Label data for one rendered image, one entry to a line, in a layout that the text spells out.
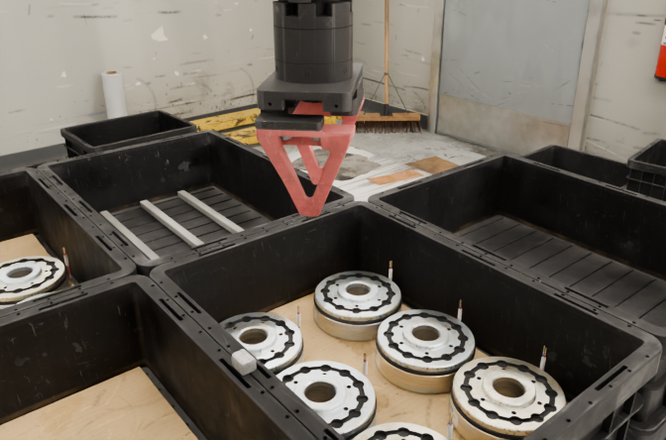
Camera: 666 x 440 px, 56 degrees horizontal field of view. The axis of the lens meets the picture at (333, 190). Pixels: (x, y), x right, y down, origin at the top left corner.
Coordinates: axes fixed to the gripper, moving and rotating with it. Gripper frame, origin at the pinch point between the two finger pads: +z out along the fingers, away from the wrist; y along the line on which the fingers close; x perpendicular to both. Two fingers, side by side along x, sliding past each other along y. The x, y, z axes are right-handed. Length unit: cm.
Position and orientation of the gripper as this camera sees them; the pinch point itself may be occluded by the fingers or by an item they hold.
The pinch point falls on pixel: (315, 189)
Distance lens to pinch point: 49.5
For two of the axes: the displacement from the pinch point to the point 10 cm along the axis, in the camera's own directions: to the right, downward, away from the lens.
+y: -1.2, 3.8, -9.2
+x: 9.9, 0.4, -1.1
